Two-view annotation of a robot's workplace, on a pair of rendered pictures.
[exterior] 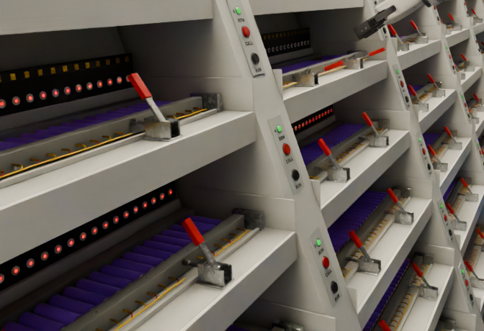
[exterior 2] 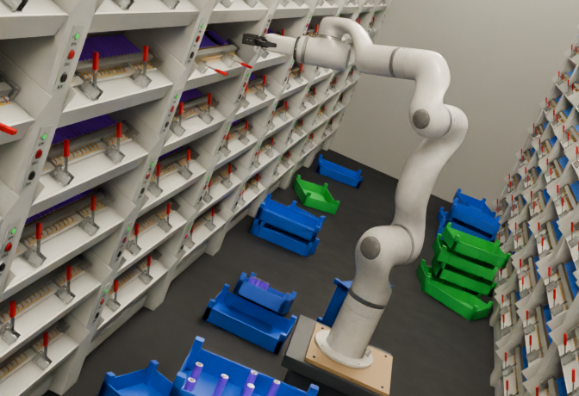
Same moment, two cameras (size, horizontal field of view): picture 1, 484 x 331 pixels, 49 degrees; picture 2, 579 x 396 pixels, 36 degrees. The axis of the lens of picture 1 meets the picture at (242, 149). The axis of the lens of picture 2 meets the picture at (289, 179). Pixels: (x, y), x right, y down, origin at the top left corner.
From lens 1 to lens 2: 1.49 m
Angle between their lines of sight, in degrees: 28
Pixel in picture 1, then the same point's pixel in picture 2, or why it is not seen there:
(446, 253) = (189, 210)
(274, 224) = (139, 142)
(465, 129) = (258, 131)
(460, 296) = (177, 242)
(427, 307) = (158, 234)
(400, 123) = (224, 109)
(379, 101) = (222, 86)
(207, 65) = (167, 42)
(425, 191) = (206, 163)
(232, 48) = (187, 46)
